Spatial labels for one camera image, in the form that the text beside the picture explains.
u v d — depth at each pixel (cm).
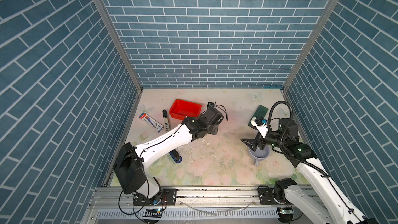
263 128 63
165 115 99
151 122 100
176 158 85
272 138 64
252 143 64
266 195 74
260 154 85
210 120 59
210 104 70
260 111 108
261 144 65
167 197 73
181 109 108
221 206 72
